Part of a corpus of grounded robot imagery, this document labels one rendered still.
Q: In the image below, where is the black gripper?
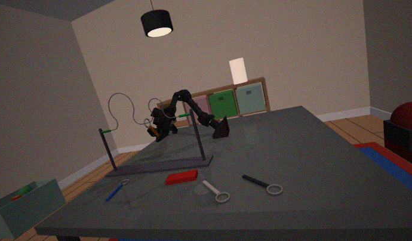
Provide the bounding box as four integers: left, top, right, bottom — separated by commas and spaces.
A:
147, 119, 178, 143

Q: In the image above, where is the grey loop with black handle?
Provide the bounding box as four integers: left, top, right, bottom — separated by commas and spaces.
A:
242, 175, 283, 194

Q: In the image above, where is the red rectangular block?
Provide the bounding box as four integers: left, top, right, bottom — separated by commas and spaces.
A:
165, 169, 198, 186

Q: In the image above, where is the blue stick with grey loop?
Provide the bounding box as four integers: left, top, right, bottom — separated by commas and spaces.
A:
106, 179, 130, 201

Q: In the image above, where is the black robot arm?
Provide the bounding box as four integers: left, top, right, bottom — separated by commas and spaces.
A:
150, 89, 221, 131

